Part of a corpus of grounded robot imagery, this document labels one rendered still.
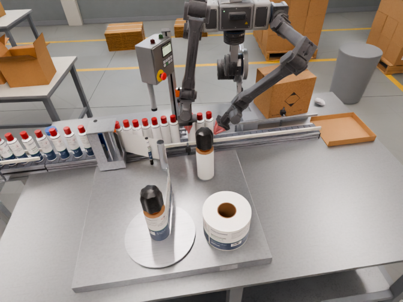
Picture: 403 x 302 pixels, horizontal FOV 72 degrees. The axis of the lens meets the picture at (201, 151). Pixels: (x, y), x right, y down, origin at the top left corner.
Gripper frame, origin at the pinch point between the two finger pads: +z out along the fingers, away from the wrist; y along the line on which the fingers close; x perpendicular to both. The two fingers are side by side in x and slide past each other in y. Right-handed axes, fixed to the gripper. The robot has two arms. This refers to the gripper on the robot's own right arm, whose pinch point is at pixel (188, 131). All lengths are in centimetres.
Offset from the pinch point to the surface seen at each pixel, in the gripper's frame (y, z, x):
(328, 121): 94, 19, 17
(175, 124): -6.8, -2.9, 4.4
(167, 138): -12.7, 5.9, 4.1
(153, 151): -20.1, 4.3, -8.4
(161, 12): -15, 82, 541
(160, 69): -10.5, -34.2, 8.1
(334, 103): 110, 19, 38
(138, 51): -19.2, -44.0, 9.2
